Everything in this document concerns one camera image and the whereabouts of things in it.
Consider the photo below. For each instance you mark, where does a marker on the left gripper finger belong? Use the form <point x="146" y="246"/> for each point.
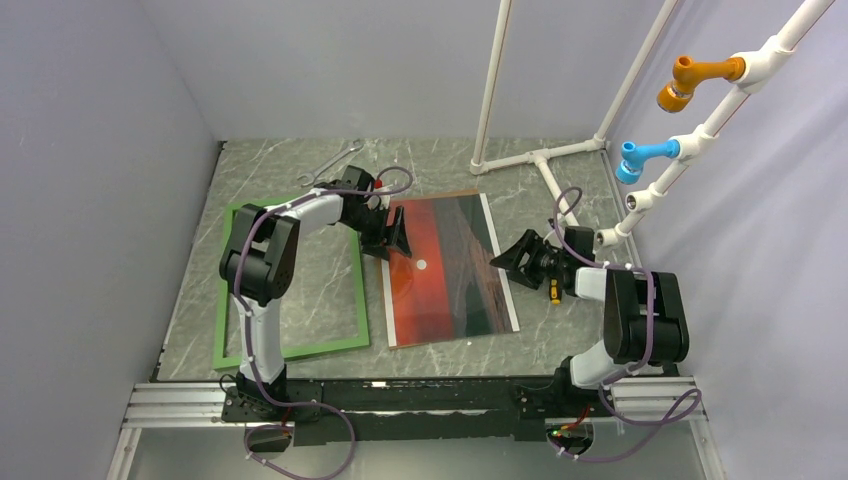
<point x="397" y="240"/>
<point x="376" y="251"/>

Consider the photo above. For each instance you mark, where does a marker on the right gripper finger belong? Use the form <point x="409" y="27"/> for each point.
<point x="520" y="253"/>
<point x="529" y="274"/>

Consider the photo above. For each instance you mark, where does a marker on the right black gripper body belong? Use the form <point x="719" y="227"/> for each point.
<point x="550" y="262"/>

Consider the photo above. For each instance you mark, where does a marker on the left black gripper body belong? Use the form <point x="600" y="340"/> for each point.
<point x="373" y="226"/>

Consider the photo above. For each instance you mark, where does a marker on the black yellow screwdriver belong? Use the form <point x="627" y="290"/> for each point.
<point x="555" y="291"/>

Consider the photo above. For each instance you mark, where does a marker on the red sunset photo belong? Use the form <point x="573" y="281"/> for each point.
<point x="447" y="288"/>

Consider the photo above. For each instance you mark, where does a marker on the green wooden photo frame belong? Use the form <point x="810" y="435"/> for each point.
<point x="323" y="312"/>

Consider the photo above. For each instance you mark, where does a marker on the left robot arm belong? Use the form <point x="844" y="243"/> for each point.
<point x="259" y="259"/>

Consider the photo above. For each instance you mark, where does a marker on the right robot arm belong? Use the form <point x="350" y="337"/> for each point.
<point x="643" y="318"/>

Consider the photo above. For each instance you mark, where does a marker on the silver open-end wrench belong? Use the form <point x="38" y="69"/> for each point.
<point x="310" y="177"/>

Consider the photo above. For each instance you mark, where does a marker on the blue pipe fitting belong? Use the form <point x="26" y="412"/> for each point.
<point x="634" y="157"/>

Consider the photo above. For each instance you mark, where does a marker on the orange pipe fitting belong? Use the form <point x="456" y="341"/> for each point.
<point x="688" y="74"/>

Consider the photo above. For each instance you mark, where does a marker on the white PVC pipe rack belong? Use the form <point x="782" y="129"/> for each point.
<point x="774" y="181"/>

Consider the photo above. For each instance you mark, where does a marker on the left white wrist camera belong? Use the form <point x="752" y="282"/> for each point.
<point x="379" y="200"/>

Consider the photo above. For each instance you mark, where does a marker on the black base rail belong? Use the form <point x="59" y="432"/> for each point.
<point x="523" y="408"/>

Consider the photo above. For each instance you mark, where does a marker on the aluminium extrusion frame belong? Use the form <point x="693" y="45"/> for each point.
<point x="187" y="405"/>

